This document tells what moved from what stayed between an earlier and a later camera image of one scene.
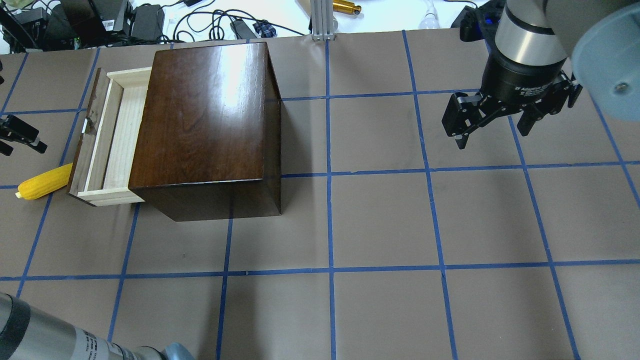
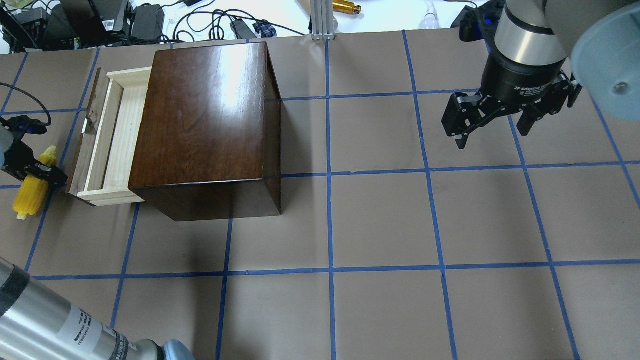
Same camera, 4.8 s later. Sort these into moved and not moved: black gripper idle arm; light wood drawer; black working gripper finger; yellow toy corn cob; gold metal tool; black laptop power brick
Moved: black working gripper finger; yellow toy corn cob
Not moved: light wood drawer; gold metal tool; black gripper idle arm; black laptop power brick
